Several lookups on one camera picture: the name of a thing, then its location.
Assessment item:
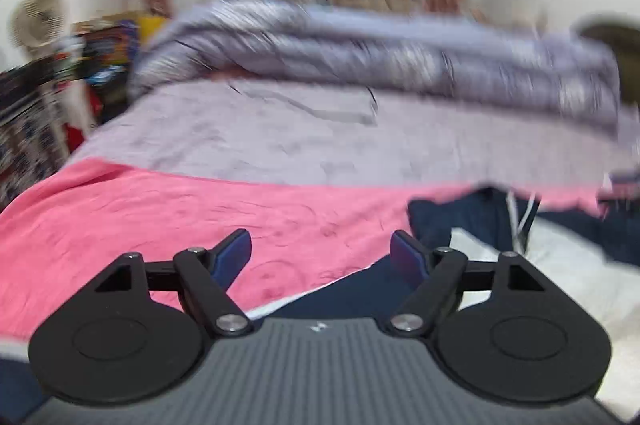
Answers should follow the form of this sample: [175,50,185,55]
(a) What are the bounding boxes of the navy and white jacket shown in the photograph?
[0,185,640,423]

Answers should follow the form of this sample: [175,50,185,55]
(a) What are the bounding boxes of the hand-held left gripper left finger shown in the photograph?
[95,228,254,339]

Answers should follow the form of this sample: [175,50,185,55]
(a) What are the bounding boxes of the dark wooden headboard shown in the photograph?
[570,12,640,107]

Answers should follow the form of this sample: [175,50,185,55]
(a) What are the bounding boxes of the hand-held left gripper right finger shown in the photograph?
[388,229,547,339]

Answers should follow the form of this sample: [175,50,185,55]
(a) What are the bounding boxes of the dark patterned cloth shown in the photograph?
[0,55,69,202]

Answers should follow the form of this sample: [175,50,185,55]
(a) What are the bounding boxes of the pink rabbit-print blanket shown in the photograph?
[0,158,607,342]

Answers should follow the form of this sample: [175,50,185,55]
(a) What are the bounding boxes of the beige standing fan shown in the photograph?
[7,0,72,57]

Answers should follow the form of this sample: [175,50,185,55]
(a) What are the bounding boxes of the purple bed sheet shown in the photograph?
[65,76,640,207]

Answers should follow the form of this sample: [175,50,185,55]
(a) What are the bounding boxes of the purple floral quilt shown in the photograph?
[127,0,627,141]

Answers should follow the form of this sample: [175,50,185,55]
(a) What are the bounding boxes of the colourful printed box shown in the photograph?
[75,20,142,82]

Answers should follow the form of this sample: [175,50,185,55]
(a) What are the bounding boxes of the thin black cable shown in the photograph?
[227,82,379,127]

